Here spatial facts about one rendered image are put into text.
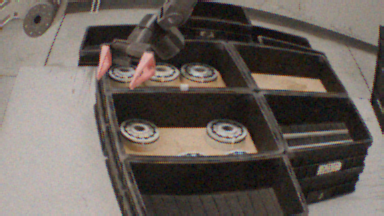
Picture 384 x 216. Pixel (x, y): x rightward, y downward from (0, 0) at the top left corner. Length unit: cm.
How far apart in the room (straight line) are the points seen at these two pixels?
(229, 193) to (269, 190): 11
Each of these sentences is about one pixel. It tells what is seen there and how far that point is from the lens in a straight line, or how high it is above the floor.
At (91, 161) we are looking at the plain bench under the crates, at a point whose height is 70.
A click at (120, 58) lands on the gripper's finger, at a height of 110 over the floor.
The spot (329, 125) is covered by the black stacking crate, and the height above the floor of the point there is 83.
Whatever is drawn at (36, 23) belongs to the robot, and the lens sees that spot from 189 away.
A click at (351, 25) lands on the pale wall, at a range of 521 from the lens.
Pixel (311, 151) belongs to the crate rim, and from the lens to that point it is 177.
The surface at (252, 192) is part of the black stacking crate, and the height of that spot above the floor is 83.
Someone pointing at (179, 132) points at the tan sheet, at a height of 83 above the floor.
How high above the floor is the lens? 184
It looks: 30 degrees down
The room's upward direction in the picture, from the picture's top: 9 degrees clockwise
